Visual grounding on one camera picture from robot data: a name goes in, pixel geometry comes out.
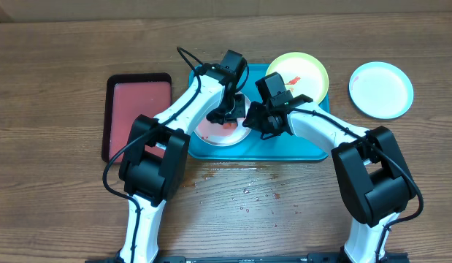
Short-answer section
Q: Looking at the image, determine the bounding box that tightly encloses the light blue plate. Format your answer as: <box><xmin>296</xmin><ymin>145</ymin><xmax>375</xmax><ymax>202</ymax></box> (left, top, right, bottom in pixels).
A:
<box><xmin>348</xmin><ymin>61</ymin><xmax>414</xmax><ymax>120</ymax></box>

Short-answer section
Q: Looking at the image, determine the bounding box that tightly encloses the yellow-green plate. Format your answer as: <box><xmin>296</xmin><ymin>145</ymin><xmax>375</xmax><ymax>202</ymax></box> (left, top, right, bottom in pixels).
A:
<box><xmin>266</xmin><ymin>52</ymin><xmax>329</xmax><ymax>104</ymax></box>

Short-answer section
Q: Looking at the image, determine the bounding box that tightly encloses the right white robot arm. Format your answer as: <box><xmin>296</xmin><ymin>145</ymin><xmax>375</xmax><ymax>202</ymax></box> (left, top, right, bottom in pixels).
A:
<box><xmin>243</xmin><ymin>72</ymin><xmax>421</xmax><ymax>262</ymax></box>

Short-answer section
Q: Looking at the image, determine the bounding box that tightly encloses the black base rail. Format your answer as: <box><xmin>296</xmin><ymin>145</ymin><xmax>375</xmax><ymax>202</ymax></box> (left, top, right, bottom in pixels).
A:
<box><xmin>85</xmin><ymin>252</ymin><xmax>410</xmax><ymax>263</ymax></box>

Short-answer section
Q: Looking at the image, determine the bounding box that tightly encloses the white plate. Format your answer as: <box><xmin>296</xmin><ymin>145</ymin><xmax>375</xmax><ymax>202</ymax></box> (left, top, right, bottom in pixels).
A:
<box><xmin>193</xmin><ymin>92</ymin><xmax>253</xmax><ymax>148</ymax></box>

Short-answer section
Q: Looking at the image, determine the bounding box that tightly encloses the black tray with red liquid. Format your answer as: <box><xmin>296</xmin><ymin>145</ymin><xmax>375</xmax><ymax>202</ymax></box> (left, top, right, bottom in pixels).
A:
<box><xmin>101</xmin><ymin>72</ymin><xmax>172</xmax><ymax>162</ymax></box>

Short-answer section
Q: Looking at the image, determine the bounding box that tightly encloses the red-stained sponge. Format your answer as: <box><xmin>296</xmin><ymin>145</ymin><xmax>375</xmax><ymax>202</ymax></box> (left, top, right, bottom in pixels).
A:
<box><xmin>222</xmin><ymin>122</ymin><xmax>237</xmax><ymax>129</ymax></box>

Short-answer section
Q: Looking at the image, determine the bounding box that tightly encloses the teal plastic tray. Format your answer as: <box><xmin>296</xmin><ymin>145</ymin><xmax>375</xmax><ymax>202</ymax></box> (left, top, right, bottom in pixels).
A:
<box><xmin>188</xmin><ymin>64</ymin><xmax>328</xmax><ymax>161</ymax></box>

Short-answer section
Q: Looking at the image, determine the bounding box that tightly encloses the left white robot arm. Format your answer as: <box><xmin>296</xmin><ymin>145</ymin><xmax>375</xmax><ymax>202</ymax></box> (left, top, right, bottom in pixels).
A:
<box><xmin>118</xmin><ymin>50</ymin><xmax>247</xmax><ymax>263</ymax></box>

